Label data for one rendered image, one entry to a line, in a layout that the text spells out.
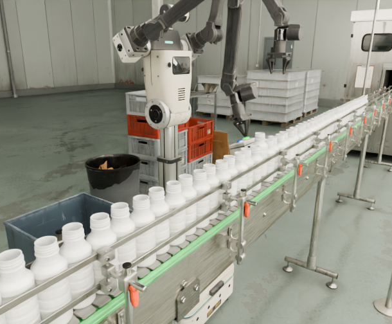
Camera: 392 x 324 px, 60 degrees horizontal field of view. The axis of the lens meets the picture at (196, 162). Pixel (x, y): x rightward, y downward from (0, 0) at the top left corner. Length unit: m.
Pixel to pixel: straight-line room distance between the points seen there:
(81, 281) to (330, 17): 11.09
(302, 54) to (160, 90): 10.08
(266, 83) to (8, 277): 7.31
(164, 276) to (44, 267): 0.31
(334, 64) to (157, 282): 10.76
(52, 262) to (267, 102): 7.26
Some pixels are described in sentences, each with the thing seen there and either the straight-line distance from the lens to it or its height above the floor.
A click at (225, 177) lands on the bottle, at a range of 1.03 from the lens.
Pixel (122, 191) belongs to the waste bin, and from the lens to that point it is 2.75.
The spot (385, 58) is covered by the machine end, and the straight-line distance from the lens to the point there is 5.54.
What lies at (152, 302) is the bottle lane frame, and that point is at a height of 0.93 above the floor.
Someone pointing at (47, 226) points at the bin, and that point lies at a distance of 1.37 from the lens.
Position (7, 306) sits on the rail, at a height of 1.11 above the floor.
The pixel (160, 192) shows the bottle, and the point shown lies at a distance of 0.80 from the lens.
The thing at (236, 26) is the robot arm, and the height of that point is 1.58.
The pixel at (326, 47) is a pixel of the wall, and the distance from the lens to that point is 11.42.
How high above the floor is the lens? 1.47
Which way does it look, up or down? 17 degrees down
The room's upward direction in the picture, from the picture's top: 1 degrees clockwise
